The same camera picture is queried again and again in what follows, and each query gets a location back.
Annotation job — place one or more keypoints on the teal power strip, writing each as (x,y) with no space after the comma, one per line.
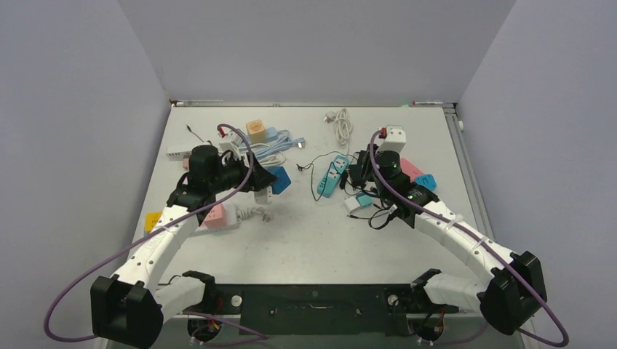
(332,176)

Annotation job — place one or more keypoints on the yellow socket block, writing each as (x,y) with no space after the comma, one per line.
(150,221)

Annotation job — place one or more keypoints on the pink triangular socket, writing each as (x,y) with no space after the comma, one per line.
(410,169)

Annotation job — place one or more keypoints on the teal usb charger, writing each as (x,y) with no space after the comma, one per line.
(364,200)

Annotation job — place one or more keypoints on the light blue power strip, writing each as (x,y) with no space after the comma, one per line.
(271,135)

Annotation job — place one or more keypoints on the blue white small adapter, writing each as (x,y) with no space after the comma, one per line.
(283,180)

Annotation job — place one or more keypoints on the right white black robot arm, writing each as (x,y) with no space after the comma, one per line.
(507,288)

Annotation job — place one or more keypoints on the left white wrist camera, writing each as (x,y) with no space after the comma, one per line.
(233,142)

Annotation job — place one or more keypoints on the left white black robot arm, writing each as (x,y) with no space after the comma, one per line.
(129,307)

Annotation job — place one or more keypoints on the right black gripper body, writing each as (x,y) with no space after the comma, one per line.
(369,171)

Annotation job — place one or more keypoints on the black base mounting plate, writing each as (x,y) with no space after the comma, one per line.
(320,309)

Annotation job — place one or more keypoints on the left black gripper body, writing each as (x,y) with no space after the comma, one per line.
(240,171)

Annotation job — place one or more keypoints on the white charger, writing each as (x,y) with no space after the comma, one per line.
(264,196)

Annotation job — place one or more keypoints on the pink cube socket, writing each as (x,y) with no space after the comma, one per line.
(215,218)

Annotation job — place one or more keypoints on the orange cube socket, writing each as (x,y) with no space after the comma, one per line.
(256,131)

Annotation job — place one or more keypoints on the blue square plug adapter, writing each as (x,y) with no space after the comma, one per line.
(426,180)

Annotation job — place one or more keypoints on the white long power strip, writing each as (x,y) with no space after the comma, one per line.
(179,152)

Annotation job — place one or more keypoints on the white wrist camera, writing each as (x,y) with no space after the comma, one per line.
(233,142)
(394,139)

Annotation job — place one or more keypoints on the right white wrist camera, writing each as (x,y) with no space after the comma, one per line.
(394,139)

